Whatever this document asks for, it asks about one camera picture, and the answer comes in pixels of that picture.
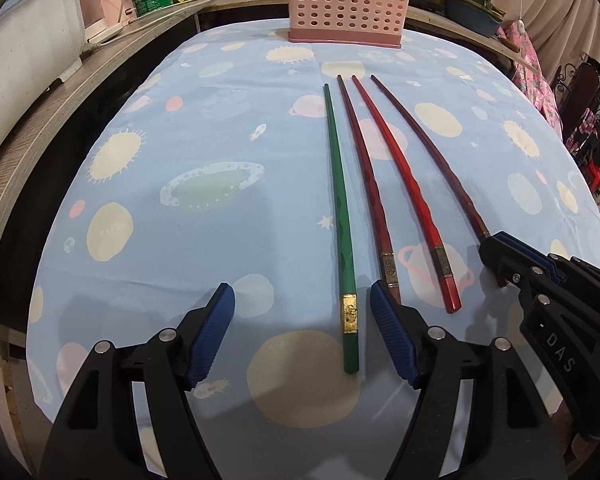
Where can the pink floral garment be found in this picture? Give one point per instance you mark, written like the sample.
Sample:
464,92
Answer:
529,77

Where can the beige curtain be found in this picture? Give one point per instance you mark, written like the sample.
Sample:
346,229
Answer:
561,31

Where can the pink plastic utensil basket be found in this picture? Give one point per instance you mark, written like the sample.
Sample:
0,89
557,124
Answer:
376,23

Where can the light blue planet tablecloth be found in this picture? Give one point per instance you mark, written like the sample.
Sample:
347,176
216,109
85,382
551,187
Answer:
217,170

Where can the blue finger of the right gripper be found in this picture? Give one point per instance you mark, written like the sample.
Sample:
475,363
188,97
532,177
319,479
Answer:
526,256

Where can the green chopstick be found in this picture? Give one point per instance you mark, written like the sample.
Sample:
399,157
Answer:
346,272

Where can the dark red chopstick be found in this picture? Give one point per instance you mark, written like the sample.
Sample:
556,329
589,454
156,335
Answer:
463,198

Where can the bright red chopstick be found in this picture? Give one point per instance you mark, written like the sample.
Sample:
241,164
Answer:
439,257

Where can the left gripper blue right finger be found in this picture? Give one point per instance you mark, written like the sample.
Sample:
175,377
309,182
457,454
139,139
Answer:
398,341

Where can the dark maroon chopstick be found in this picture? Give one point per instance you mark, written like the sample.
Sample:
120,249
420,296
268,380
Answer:
383,243

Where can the blue white dish rack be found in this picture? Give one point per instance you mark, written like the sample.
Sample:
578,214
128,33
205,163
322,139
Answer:
40,41

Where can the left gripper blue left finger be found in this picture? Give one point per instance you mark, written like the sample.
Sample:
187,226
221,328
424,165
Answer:
213,322

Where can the red plastic stool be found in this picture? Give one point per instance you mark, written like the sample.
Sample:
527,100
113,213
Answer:
591,174

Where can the dark teal basin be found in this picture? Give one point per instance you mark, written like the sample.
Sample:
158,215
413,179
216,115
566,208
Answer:
483,19

